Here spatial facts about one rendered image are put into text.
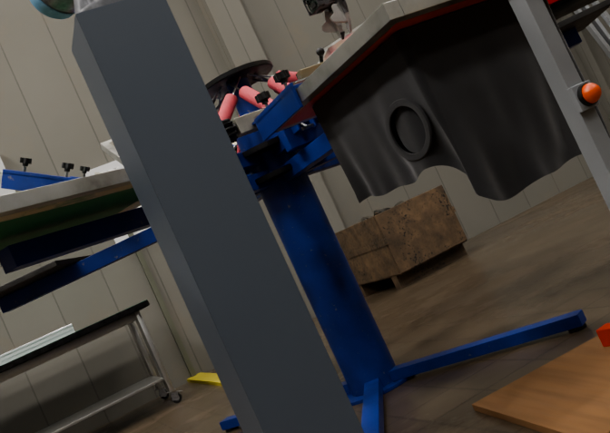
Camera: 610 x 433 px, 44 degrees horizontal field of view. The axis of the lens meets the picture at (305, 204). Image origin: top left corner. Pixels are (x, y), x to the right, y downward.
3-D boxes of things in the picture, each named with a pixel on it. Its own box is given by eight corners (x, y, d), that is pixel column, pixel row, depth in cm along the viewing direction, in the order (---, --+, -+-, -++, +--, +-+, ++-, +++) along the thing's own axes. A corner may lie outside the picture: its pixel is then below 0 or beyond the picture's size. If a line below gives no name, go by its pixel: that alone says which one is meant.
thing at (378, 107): (491, 172, 165) (421, 24, 167) (462, 185, 161) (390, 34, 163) (391, 214, 207) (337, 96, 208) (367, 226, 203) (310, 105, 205)
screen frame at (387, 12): (586, -45, 175) (579, -59, 175) (390, 20, 150) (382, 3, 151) (417, 79, 246) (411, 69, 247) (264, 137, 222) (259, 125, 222)
